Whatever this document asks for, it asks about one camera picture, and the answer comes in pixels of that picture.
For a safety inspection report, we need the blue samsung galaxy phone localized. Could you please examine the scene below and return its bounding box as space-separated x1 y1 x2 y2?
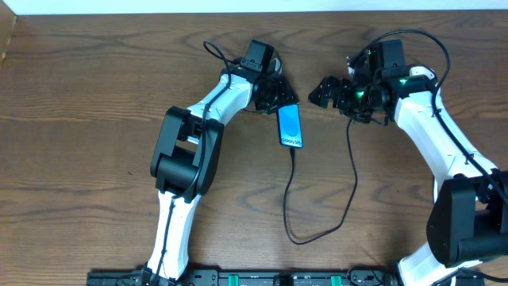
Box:
277 104 303 149

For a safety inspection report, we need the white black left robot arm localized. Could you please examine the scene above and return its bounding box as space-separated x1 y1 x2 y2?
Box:
141 40 303 285

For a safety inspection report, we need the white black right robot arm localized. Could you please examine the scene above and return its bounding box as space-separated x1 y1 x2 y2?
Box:
308 40 507 285

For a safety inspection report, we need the white usb wall charger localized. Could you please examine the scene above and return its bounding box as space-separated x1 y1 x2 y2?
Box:
410 64 437 79

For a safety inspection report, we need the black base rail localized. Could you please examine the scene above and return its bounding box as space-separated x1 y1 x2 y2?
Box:
86 269 399 286

